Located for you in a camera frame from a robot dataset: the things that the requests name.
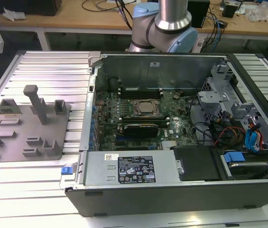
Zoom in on grey metal drive cage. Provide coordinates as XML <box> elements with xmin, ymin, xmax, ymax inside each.
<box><xmin>197</xmin><ymin>63</ymin><xmax>267</xmax><ymax>129</ymax></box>

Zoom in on black plastic cover box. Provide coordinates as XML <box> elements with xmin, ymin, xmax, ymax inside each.
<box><xmin>170</xmin><ymin>146</ymin><xmax>221</xmax><ymax>182</ymax></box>

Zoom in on black square box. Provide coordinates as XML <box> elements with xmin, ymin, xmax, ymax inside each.
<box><xmin>222</xmin><ymin>1</ymin><xmax>239</xmax><ymax>18</ymax></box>

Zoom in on hard disk in blue carrier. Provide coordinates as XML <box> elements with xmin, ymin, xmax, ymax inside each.
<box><xmin>221</xmin><ymin>152</ymin><xmax>268</xmax><ymax>181</ymax></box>

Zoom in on RAM memory stick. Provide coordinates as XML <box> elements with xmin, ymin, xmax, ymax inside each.
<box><xmin>121</xmin><ymin>85</ymin><xmax>162</xmax><ymax>92</ymax></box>
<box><xmin>0</xmin><ymin>106</ymin><xmax>18</xmax><ymax>117</ymax></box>

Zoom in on CPU socket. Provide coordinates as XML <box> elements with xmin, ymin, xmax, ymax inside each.
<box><xmin>132</xmin><ymin>99</ymin><xmax>160</xmax><ymax>118</ymax></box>

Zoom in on tall black box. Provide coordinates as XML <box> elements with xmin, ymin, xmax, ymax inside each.
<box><xmin>190</xmin><ymin>0</ymin><xmax>211</xmax><ymax>29</ymax></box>

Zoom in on clear plastic bags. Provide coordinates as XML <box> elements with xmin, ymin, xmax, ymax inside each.
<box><xmin>245</xmin><ymin>3</ymin><xmax>268</xmax><ymax>23</ymax></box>

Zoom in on crumpled white paper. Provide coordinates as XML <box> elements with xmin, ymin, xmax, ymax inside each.
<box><xmin>2</xmin><ymin>6</ymin><xmax>27</xmax><ymax>22</ymax></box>

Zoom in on black open PC case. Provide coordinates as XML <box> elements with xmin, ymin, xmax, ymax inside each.
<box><xmin>59</xmin><ymin>51</ymin><xmax>268</xmax><ymax>218</ymax></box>

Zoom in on green motherboard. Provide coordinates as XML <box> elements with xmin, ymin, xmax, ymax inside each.
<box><xmin>93</xmin><ymin>87</ymin><xmax>197</xmax><ymax>152</ymax></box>

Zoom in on thin blue cable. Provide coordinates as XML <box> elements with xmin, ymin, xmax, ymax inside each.
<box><xmin>213</xmin><ymin>14</ymin><xmax>223</xmax><ymax>52</ymax></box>

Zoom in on silver finned heat sink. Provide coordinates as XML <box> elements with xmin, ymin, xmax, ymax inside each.
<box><xmin>162</xmin><ymin>140</ymin><xmax>178</xmax><ymax>149</ymax></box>

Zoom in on grey parts rack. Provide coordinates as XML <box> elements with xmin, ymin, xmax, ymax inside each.
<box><xmin>0</xmin><ymin>84</ymin><xmax>72</xmax><ymax>163</ymax></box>

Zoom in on silver power supply with label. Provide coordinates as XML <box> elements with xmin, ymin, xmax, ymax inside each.
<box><xmin>75</xmin><ymin>150</ymin><xmax>184</xmax><ymax>186</ymax></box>

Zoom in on orange red wire bundle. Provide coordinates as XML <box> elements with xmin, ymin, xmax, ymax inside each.
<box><xmin>213</xmin><ymin>127</ymin><xmax>246</xmax><ymax>146</ymax></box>

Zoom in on wooden desk white legs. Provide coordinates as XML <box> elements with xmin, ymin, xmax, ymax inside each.
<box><xmin>0</xmin><ymin>0</ymin><xmax>268</xmax><ymax>52</ymax></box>

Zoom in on black RAM slot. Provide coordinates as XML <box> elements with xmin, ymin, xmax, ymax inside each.
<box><xmin>120</xmin><ymin>95</ymin><xmax>163</xmax><ymax>99</ymax></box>
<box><xmin>120</xmin><ymin>91</ymin><xmax>163</xmax><ymax>95</ymax></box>
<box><xmin>122</xmin><ymin>119</ymin><xmax>168</xmax><ymax>123</ymax></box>
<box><xmin>122</xmin><ymin>115</ymin><xmax>167</xmax><ymax>119</ymax></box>

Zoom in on black graphics card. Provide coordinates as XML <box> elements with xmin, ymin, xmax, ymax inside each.
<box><xmin>123</xmin><ymin>123</ymin><xmax>159</xmax><ymax>139</ymax></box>

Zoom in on wide black case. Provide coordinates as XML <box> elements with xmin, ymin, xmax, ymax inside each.
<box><xmin>0</xmin><ymin>0</ymin><xmax>62</xmax><ymax>17</ymax></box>

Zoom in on blue flat data wire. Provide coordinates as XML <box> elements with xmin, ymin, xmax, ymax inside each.
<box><xmin>244</xmin><ymin>125</ymin><xmax>263</xmax><ymax>152</ymax></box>

